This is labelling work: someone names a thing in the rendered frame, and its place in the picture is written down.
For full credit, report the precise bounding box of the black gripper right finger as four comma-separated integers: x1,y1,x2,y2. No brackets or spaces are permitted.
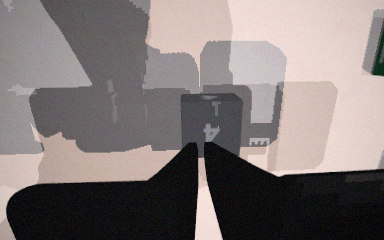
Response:
204,142,384,240

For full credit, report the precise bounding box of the green block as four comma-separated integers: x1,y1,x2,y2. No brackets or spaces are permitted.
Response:
373,30,384,77

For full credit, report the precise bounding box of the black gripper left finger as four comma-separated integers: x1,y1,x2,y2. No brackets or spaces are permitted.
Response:
6,142,198,240

